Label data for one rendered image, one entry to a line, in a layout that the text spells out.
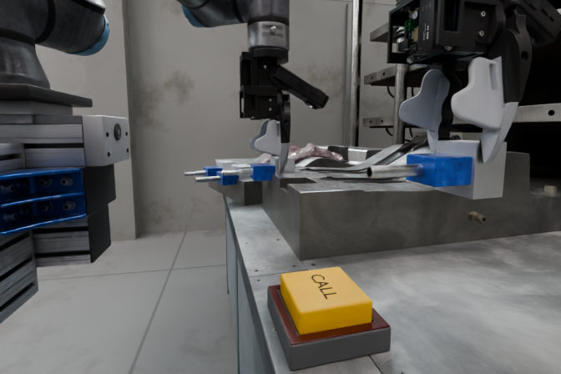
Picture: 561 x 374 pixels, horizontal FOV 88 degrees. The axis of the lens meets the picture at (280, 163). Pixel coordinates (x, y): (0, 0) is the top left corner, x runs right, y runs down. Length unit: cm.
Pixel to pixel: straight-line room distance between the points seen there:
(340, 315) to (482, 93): 22
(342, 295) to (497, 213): 36
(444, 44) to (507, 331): 24
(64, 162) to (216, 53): 241
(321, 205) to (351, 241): 7
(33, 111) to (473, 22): 63
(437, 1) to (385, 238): 29
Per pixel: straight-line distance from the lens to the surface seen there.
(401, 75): 152
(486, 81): 32
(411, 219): 46
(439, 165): 30
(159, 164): 292
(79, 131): 62
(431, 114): 36
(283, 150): 51
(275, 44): 53
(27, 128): 65
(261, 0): 55
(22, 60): 71
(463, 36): 31
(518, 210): 60
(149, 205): 301
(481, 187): 34
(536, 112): 113
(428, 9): 31
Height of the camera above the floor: 97
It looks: 7 degrees down
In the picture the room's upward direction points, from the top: straight up
